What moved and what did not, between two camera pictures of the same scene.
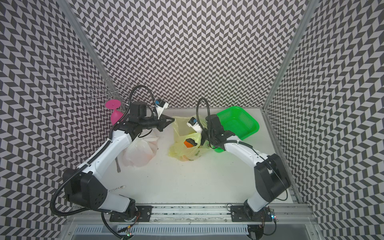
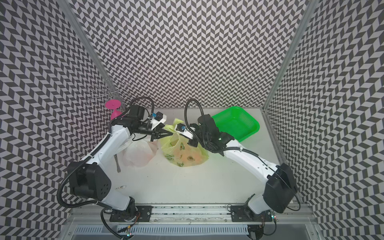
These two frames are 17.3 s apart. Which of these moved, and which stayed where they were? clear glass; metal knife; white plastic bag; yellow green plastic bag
Moved: yellow green plastic bag
Stayed: white plastic bag; clear glass; metal knife
